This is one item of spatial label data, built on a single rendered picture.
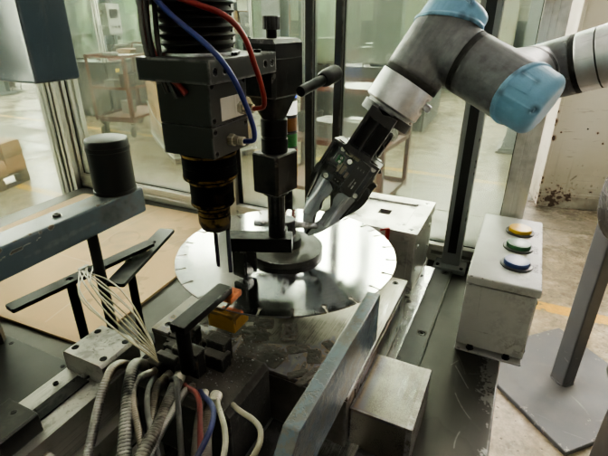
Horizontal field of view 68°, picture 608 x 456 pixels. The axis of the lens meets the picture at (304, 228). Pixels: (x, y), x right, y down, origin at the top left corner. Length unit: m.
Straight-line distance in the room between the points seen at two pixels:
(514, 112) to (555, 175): 3.16
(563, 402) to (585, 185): 2.13
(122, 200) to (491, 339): 0.62
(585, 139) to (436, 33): 3.14
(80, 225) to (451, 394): 0.59
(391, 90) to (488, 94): 0.11
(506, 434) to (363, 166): 1.36
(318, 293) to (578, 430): 1.42
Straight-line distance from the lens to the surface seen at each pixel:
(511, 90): 0.56
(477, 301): 0.79
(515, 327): 0.81
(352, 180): 0.58
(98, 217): 0.66
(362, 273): 0.63
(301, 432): 0.37
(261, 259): 0.65
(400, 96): 0.58
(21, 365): 0.77
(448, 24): 0.59
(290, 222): 0.65
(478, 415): 0.75
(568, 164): 3.71
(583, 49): 0.67
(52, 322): 0.98
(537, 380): 2.01
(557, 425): 1.87
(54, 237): 0.63
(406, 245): 0.89
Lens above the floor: 1.27
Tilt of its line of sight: 25 degrees down
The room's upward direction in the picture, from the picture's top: straight up
